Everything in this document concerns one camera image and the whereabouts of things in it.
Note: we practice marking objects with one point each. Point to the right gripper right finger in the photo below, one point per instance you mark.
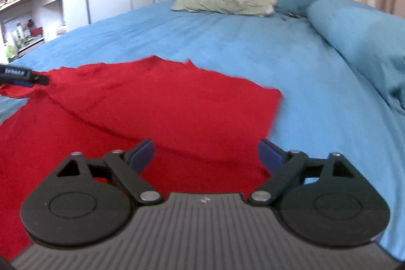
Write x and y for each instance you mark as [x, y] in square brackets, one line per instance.
[327, 201]

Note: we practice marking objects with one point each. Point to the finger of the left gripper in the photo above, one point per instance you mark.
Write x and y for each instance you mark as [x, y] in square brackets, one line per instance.
[20, 76]

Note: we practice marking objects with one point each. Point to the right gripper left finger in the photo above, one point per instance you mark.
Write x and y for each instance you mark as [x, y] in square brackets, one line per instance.
[86, 200]

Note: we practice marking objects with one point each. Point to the red knit sweater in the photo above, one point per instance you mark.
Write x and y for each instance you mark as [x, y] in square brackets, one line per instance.
[205, 127]

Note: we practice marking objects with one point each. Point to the white shelf unit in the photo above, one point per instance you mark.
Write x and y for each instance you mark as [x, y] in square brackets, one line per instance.
[53, 17]

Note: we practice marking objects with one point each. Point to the blue bed sheet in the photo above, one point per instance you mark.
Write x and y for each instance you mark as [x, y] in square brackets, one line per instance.
[327, 105]

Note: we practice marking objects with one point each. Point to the rolled blue duvet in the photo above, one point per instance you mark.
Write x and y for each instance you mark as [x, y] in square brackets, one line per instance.
[370, 41]

